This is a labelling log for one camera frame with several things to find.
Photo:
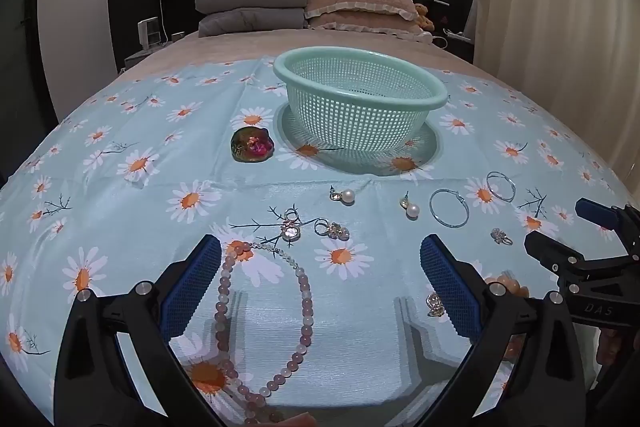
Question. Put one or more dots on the grey nightstand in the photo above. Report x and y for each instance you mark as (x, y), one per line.
(140, 56)

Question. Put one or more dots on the pearl earring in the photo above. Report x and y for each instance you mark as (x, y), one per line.
(412, 210)
(348, 196)

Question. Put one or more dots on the silver hoop earring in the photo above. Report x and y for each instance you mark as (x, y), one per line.
(488, 184)
(430, 207)

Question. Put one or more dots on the person's right hand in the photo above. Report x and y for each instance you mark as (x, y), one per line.
(614, 349)

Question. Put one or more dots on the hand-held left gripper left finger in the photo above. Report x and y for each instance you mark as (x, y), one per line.
(192, 287)

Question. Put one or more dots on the white oval object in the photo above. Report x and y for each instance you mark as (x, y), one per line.
(425, 37)

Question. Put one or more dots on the brown teddy bear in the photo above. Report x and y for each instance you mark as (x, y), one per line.
(424, 17)

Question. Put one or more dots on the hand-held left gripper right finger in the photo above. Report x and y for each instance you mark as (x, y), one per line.
(447, 287)

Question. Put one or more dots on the green plastic mesh basket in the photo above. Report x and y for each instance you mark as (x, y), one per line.
(360, 122)

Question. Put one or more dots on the gold earring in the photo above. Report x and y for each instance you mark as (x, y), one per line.
(434, 304)

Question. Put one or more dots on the white bedside device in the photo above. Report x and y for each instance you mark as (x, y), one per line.
(149, 32)

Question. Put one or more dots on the pink bedspread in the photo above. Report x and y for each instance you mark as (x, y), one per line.
(280, 43)

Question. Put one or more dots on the cream curtain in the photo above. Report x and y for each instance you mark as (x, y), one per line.
(550, 32)

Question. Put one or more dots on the blue daisy print cloth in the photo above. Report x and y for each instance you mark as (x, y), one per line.
(150, 227)

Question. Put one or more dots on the white power strip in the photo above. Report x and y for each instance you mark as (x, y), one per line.
(457, 35)

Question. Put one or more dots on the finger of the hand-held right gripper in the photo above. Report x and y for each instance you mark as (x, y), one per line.
(597, 212)
(550, 252)

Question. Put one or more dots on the small crystal earring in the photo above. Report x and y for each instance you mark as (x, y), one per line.
(501, 236)

